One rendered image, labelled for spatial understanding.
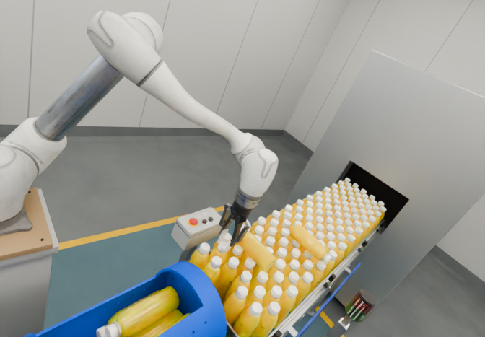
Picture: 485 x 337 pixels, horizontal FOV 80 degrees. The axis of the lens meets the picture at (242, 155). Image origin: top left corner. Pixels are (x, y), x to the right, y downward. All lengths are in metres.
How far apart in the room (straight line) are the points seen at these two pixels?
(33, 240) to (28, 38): 2.30
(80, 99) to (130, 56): 0.33
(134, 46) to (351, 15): 4.89
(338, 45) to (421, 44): 1.26
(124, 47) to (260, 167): 0.51
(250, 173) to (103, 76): 0.55
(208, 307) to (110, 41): 0.74
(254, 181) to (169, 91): 0.39
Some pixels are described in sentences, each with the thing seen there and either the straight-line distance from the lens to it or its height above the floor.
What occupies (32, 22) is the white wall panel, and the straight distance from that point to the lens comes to 3.23.
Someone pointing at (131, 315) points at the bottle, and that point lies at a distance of 0.93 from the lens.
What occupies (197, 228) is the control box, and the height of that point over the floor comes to 1.10.
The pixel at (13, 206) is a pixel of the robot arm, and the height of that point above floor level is 1.13.
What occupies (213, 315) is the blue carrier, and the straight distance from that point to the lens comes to 0.91.
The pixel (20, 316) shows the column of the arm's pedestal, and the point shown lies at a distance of 1.53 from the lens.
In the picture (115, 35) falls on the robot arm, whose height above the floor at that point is 1.76.
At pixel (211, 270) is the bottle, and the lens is 1.17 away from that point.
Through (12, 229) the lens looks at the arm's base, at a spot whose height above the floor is 1.04.
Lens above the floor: 1.94
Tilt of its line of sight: 26 degrees down
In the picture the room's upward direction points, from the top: 24 degrees clockwise
